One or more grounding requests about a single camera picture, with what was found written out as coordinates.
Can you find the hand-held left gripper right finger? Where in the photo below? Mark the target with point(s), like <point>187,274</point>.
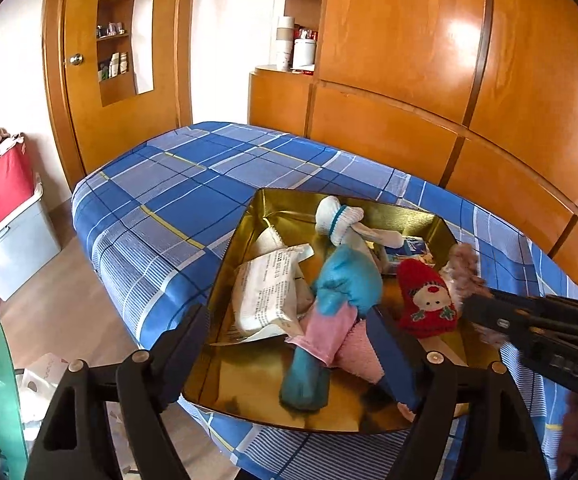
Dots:
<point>394,360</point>

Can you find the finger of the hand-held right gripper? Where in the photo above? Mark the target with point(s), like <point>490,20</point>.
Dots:
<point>559,307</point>
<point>499,320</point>

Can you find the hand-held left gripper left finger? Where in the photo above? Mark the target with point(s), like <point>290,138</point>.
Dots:
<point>189,340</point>

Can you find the pink waffle washcloth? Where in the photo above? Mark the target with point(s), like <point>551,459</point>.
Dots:
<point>364,355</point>

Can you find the gold metal tray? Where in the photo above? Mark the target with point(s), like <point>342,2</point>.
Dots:
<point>229,375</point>

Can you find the mauve fuzzy sock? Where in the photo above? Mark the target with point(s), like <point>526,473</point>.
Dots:
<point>461,262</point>

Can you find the pink smooth cloth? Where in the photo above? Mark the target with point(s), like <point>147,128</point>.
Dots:
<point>326,335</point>

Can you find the red christmas sock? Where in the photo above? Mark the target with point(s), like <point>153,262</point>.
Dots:
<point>421,280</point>

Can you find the white plastic-wrapped packet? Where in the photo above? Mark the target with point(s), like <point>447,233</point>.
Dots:
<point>264,295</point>

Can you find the teal fuzzy sock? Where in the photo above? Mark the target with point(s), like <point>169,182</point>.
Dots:
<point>349,280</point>

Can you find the blue and white small box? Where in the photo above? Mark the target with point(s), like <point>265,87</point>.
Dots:
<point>411,249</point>

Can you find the white sock with blue stripe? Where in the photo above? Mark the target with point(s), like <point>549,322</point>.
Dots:
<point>341,220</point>

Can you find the blue plaid bed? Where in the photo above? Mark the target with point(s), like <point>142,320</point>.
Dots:
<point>169,185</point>

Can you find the white printed plastic bag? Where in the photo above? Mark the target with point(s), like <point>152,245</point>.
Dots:
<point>39,385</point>

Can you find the grey plastic storage bin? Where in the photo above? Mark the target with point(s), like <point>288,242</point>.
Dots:
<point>14,255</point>

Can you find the wooden door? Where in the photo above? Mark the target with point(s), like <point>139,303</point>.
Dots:
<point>84,110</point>

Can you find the collection of small shelf bottles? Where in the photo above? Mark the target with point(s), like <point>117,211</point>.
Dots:
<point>114,62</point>

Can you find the wooden wardrobe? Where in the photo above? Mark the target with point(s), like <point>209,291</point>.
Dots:
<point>404,35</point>

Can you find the metal door knob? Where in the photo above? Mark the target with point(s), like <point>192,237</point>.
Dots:
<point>75,60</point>

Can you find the narrow mirror panel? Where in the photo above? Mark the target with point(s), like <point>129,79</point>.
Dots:
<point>142,35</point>

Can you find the tall white cylinder container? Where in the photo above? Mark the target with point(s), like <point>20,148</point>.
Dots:
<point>285,42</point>

